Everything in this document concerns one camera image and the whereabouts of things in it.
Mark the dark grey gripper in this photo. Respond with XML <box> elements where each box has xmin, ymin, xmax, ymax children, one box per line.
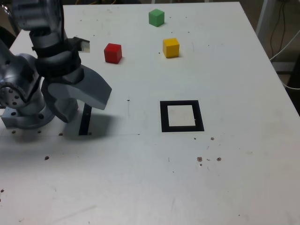
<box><xmin>40</xmin><ymin>65</ymin><xmax>113</xmax><ymax>124</ymax></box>

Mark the red cube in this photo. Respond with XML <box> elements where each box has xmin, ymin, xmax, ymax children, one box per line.
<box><xmin>104</xmin><ymin>43</ymin><xmax>122</xmax><ymax>64</ymax></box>

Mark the yellow cube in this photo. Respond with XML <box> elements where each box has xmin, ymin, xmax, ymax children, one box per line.
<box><xmin>162</xmin><ymin>37</ymin><xmax>180</xmax><ymax>59</ymax></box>

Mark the green cube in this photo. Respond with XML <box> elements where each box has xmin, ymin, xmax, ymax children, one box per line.
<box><xmin>148</xmin><ymin>9</ymin><xmax>165</xmax><ymax>28</ymax></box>

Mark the black tape square outline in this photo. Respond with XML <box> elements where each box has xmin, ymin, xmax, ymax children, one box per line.
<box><xmin>160</xmin><ymin>100</ymin><xmax>205</xmax><ymax>133</ymax></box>

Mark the black tape strip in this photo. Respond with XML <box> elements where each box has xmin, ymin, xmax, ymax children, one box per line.
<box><xmin>79</xmin><ymin>103</ymin><xmax>92</xmax><ymax>136</ymax></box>

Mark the dark grey flat box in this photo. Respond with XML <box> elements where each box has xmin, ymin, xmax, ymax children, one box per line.
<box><xmin>272</xmin><ymin>61</ymin><xmax>298</xmax><ymax>75</ymax></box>

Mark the white metal frame post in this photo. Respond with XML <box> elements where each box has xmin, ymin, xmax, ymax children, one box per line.
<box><xmin>255</xmin><ymin>0</ymin><xmax>283</xmax><ymax>45</ymax></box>

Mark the black hanging cable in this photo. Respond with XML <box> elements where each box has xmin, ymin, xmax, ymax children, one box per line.
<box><xmin>270</xmin><ymin>0</ymin><xmax>286</xmax><ymax>56</ymax></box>

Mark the white cable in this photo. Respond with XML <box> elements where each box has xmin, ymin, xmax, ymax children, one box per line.
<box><xmin>282</xmin><ymin>81</ymin><xmax>300</xmax><ymax>90</ymax></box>
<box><xmin>269</xmin><ymin>30</ymin><xmax>300</xmax><ymax>61</ymax></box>

